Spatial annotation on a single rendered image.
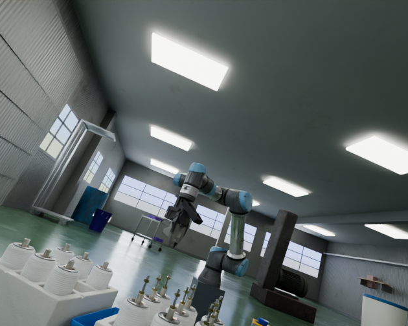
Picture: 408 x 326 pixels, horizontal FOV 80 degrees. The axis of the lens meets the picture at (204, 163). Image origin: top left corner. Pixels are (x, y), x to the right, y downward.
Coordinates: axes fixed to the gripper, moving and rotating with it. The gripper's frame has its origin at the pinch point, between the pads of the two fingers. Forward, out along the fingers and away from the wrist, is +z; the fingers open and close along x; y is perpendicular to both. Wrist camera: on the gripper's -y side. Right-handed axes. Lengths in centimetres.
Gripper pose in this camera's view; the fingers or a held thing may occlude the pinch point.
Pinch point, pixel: (173, 244)
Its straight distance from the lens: 103.9
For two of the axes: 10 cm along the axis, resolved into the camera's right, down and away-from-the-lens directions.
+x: -4.7, -4.5, -7.6
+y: -8.2, -1.1, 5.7
